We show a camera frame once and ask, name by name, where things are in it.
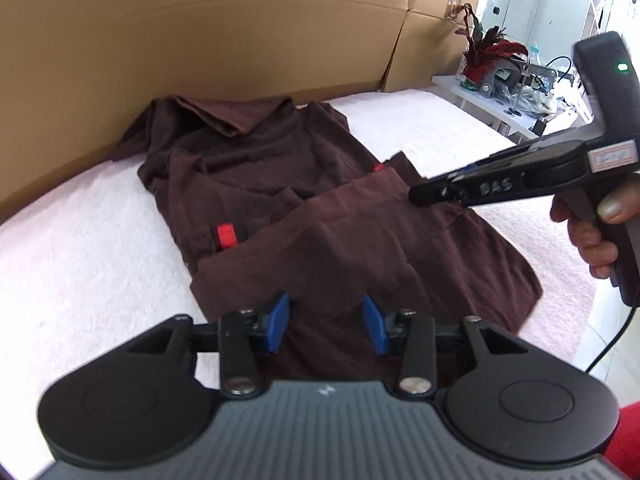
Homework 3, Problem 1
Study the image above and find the black cable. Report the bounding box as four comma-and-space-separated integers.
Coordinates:
582, 305, 640, 376

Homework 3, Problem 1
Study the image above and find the person's right hand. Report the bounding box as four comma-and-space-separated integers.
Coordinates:
550, 171, 640, 279

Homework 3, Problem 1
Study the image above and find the white cabinet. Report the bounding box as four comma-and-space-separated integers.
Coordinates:
477, 0, 640, 83

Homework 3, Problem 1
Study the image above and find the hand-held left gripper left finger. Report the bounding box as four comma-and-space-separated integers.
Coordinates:
124, 292, 292, 401

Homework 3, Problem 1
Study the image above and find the brown cardboard panel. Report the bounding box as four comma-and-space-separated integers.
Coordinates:
0, 0, 418, 223
382, 0, 488, 93

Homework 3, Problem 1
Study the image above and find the dark brown sweater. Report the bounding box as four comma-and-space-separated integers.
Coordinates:
112, 94, 545, 391

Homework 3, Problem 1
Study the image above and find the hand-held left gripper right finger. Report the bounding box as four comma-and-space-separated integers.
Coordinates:
362, 294, 527, 401

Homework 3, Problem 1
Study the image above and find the white desk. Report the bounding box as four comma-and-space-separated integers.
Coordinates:
431, 74, 596, 141

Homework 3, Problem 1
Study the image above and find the red-leaved plant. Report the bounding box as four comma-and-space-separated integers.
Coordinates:
455, 2, 531, 86

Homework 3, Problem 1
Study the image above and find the person's red clothing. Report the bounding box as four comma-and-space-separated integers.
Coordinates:
600, 400, 640, 476

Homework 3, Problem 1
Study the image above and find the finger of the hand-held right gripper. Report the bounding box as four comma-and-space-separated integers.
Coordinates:
409, 172, 474, 208
424, 142, 532, 181

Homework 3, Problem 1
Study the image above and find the grey metal stand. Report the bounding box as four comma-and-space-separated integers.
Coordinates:
477, 67, 523, 97

